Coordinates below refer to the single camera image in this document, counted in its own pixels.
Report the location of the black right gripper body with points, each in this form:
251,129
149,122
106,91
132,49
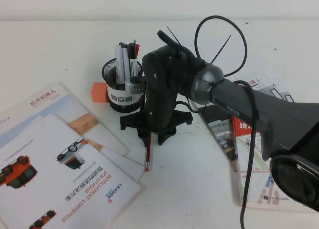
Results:
158,94

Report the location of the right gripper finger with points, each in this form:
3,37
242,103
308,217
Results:
144,139
165,138

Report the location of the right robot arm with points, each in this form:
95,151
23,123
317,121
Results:
274,109

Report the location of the black capped marker pen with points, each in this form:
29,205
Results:
132,63

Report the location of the black mesh pen holder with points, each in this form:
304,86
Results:
117,99

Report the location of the red capped pen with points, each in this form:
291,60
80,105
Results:
137,48

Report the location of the white marker pen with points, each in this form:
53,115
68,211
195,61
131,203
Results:
117,62

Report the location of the red pencil with eraser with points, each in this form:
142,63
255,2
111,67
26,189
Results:
148,154

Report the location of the plain white paper sheet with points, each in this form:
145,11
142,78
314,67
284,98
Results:
124,162

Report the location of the white marker with black tip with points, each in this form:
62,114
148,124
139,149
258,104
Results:
125,63

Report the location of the grey Agilex brochure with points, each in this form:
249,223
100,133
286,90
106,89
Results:
219,130

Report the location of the orange foam cube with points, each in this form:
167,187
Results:
98,92

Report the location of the black zip tie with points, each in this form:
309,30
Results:
221,48
174,36

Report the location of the white Leador logistics brochure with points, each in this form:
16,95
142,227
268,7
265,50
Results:
62,179

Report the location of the blue white Agilex brochure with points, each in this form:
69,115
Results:
49,103

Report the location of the red book with map cover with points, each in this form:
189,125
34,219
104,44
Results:
261,189

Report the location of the white brochure with window outlines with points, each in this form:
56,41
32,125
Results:
281,90

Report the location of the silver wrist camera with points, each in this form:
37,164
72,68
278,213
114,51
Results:
134,87

